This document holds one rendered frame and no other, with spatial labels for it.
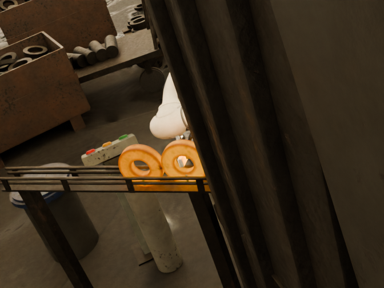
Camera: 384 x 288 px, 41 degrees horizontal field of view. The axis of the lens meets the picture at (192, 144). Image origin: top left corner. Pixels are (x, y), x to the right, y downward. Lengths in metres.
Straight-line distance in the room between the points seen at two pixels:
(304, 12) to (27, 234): 2.71
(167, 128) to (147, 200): 0.34
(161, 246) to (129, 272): 0.27
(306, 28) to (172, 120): 1.46
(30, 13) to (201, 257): 3.47
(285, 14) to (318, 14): 0.06
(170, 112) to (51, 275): 1.14
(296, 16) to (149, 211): 1.71
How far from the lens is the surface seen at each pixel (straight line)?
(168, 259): 2.30
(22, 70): 3.72
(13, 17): 5.23
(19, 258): 2.92
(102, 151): 2.15
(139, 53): 4.00
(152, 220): 2.16
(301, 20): 0.49
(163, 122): 1.93
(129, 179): 1.72
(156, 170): 1.68
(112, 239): 2.69
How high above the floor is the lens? 1.57
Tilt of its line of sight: 30 degrees down
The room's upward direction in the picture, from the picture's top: 19 degrees counter-clockwise
